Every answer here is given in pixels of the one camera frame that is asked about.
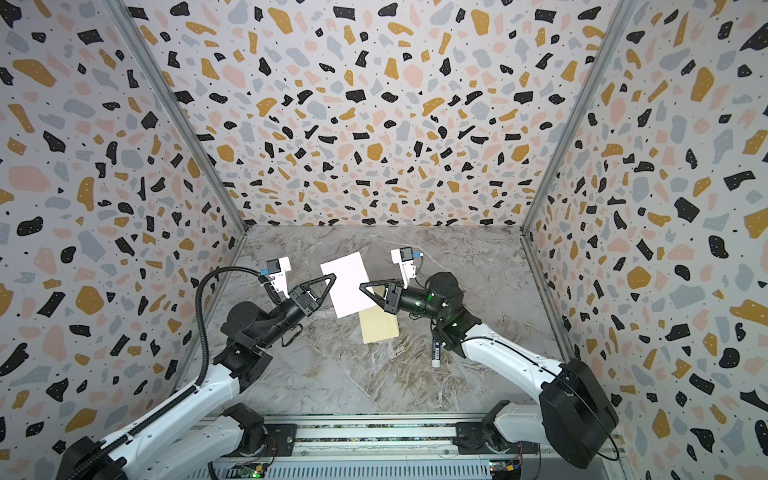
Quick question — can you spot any cream envelope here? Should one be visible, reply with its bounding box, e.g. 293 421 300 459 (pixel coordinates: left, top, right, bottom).
358 303 399 344

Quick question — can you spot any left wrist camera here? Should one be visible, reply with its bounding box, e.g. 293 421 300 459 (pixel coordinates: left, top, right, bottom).
261 257 291 297

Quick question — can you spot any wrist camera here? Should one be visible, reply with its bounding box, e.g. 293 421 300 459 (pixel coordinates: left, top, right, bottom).
390 246 422 287
261 257 291 297

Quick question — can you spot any beige letter paper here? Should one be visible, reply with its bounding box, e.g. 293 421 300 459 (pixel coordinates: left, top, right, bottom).
321 252 375 318

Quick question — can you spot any black corrugated cable conduit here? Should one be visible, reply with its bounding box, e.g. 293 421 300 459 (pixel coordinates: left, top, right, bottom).
65 266 277 480

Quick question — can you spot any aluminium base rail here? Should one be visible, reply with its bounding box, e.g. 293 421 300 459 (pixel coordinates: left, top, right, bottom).
173 413 631 463

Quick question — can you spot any perforated grey cable tray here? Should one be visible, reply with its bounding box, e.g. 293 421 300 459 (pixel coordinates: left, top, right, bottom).
216 459 492 479

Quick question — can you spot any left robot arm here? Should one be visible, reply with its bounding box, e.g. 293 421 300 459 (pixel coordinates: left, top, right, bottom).
56 274 336 479

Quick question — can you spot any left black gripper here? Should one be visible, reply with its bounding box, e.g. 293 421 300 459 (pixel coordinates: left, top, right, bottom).
255 275 333 353

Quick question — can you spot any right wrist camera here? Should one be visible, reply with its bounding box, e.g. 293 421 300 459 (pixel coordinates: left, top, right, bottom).
390 246 422 287

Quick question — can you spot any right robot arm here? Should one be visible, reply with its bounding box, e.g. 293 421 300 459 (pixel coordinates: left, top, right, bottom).
359 272 618 469

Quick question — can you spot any blue white glue stick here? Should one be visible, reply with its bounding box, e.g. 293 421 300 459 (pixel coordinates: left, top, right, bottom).
431 339 442 368

